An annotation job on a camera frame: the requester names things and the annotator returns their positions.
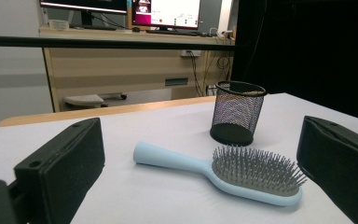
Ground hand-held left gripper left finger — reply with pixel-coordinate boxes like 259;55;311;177
13;117;105;224

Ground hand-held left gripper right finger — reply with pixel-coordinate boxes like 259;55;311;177
296;115;358;224

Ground light blue hairbrush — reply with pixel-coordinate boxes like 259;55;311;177
132;141;308;207

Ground black mesh pen holder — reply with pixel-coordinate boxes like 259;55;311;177
209;80;268;147

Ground grey chair base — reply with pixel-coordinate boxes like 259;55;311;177
62;92;128;109

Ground white partition panel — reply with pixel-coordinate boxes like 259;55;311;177
0;0;55;132

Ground wooden desk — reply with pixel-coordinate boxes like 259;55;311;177
38;26;236;113

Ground black curtain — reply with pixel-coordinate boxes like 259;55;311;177
231;0;358;124

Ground dark computer monitor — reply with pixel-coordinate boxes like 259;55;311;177
39;0;129;31

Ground white power strip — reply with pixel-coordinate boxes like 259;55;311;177
180;49;202;58

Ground black keyboard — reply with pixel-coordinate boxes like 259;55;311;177
145;28;200;36

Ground lit computer monitor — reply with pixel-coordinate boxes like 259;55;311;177
131;0;201;30

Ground black frame crossbar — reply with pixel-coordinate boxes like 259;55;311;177
0;35;237;52

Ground black desk cables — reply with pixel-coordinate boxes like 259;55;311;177
188;50;207;97

